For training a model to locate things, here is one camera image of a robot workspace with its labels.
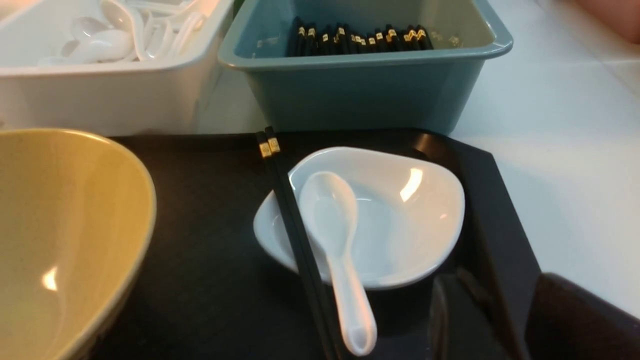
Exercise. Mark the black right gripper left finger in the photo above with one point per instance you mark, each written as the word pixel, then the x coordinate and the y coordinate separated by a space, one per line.
pixel 460 322

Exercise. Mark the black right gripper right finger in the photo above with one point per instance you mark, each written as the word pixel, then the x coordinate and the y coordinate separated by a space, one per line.
pixel 568 322

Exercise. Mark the small white dish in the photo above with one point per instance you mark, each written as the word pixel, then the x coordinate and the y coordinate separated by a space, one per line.
pixel 410 212

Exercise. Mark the black chopstick gold band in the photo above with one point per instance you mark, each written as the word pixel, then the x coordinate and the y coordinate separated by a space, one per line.
pixel 287 210

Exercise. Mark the white ceramic spoon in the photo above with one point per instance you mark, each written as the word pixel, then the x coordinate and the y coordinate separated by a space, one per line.
pixel 329 210

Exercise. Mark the yellow noodle bowl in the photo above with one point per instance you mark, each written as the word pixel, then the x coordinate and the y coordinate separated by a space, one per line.
pixel 76 219

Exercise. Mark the black serving tray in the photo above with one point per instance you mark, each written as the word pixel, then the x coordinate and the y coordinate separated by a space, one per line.
pixel 208 291

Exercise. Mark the blue-grey chopstick bin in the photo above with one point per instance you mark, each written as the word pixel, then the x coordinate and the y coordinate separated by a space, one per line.
pixel 425 89

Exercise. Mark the pile of black chopsticks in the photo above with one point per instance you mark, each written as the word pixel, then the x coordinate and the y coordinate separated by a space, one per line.
pixel 306 39

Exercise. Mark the white spoon bin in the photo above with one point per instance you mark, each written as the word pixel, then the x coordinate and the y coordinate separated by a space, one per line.
pixel 159 96

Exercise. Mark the pile of white spoons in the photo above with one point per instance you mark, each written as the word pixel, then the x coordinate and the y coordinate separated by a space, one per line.
pixel 131 31

